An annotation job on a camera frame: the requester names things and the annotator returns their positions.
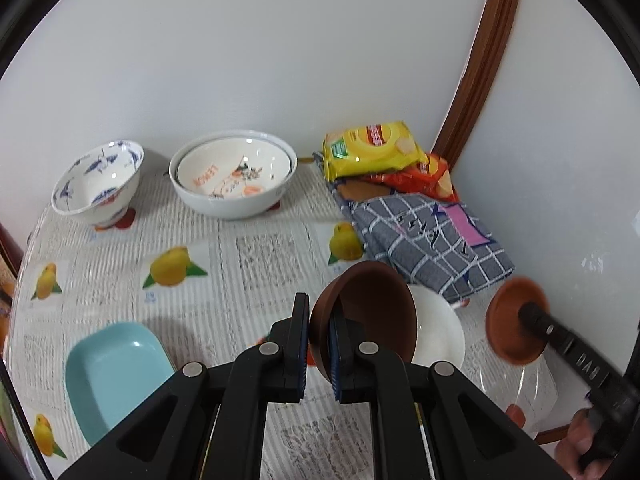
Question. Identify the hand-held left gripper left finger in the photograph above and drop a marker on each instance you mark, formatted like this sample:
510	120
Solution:
299	355

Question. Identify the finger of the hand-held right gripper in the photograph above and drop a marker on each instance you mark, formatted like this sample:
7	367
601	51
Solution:
542	324

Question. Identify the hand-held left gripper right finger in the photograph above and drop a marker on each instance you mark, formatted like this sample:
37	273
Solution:
335	360

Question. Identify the small brown bowl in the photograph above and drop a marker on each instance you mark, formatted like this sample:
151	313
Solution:
505	325
380	310

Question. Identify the blue plate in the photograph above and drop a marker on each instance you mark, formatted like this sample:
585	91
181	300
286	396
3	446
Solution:
110	375

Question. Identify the person's right hand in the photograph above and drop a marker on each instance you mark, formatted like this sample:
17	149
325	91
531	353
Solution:
572	447

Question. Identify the fruit print tablecloth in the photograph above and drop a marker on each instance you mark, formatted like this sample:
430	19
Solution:
250	270

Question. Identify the plain white bowl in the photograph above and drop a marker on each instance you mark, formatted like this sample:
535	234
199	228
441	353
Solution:
440	330

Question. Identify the large white bowl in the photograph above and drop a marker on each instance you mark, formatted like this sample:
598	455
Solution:
230	210

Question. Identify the red chip bag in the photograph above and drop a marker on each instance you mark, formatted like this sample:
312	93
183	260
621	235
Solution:
425	180

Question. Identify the white bowl with orange print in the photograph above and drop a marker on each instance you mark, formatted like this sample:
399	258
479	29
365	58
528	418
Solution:
225	170

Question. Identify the yellow chip bag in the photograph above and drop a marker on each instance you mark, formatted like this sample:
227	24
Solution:
372	150

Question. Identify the blue patterned white bowl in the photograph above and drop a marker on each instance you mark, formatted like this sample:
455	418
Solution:
90	197

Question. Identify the brown wooden door frame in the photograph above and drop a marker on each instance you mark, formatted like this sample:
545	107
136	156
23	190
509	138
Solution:
480	60

